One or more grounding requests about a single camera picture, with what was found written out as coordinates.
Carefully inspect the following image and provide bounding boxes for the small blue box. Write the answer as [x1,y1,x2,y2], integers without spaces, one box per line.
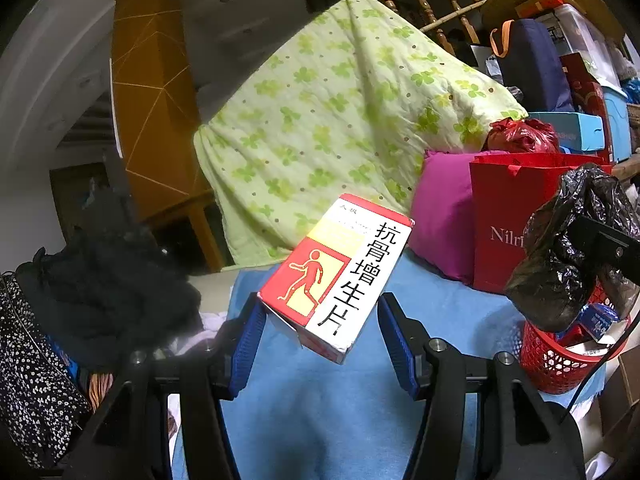
[575,302,621,341]

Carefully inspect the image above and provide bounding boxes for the red gift box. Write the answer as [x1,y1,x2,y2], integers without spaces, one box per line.
[560,52,608,121]

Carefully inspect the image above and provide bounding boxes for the orange flat box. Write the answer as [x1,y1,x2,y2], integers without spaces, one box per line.
[515,0,583,20]

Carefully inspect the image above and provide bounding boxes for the navy bag with orange handle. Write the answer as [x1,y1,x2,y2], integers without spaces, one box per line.
[489,19,576,113]

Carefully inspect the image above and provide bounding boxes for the light blue box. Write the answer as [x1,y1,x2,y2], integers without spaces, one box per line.
[527,111,608,153]

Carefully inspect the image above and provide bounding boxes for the magenta pillow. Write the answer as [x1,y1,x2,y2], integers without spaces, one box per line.
[409,149,506,283]

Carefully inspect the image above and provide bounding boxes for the black plastic bag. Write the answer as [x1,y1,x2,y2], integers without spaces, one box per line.
[504,162,640,333]

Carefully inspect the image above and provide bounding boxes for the blue cloth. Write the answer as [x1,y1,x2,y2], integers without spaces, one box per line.
[170,250,608,480]

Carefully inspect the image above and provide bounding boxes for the green clover quilt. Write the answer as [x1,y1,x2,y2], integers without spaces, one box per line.
[194,0,528,268]

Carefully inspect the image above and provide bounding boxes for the red mesh basket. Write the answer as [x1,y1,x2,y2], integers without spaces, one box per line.
[520,280,631,395]

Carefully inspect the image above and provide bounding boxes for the clear plastic storage box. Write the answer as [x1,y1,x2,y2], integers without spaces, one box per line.
[537,4,623,88]

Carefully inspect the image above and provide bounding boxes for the brown cardboard box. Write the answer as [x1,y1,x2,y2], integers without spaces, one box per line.
[597,345,640,436]

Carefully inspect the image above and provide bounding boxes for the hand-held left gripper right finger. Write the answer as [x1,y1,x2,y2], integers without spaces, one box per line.
[377,292,586,480]

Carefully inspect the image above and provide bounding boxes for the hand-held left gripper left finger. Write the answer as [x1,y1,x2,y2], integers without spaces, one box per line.
[60,294,268,480]

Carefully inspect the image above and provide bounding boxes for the wooden stair railing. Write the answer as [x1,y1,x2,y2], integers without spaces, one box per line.
[362,0,536,56]

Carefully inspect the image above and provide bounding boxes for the red plastic bag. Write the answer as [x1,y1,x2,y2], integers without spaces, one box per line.
[484,117,561,155]

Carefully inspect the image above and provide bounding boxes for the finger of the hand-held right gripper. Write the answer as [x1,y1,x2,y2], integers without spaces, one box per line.
[565,215,640,281]

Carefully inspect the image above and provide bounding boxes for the blue storage bin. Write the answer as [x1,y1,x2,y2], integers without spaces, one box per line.
[602,85,632,163]

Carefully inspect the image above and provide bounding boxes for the black cable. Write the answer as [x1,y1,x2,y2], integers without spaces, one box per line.
[567,300,640,411]

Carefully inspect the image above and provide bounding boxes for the striped scarf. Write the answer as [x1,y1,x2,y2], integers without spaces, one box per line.
[82,370,116,413]

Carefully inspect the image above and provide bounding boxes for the red paper bag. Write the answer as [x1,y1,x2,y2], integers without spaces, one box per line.
[469,152,613,295]

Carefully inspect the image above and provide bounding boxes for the red white medicine box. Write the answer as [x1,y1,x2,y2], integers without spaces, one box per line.
[257,193,415,366]

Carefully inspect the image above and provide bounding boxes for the pale pink bed sheet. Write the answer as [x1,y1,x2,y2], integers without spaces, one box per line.
[170,275,236,356]

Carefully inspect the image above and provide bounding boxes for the orange wooden cabinet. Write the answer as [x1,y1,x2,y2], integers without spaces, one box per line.
[110,0,236,273]

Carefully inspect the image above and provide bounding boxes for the black floral cloth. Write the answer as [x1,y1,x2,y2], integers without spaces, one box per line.
[0,272,93,468]

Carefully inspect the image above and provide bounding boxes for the dark fluffy cloth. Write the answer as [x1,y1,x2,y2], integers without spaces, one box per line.
[15,190,202,366]

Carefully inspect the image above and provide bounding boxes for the round wooden table top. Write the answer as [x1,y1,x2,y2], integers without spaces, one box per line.
[480,0,626,43]

